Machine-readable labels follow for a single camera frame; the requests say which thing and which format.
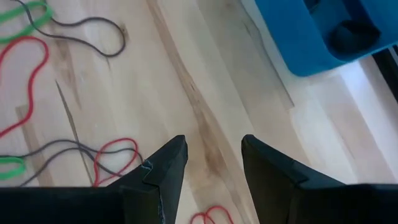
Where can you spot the blue plastic bin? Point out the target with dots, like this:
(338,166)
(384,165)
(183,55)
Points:
(295,37)

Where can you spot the green rubber band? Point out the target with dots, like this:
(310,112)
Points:
(46,15)
(24,168)

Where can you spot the thick black rubber band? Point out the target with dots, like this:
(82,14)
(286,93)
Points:
(354,39)

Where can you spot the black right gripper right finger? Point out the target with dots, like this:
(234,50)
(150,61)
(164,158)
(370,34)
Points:
(280,193)

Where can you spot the thin red rubber band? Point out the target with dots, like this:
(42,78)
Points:
(217,208)
(137,150)
(30,99)

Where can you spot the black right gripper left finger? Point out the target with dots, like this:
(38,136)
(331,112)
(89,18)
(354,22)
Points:
(155,193)

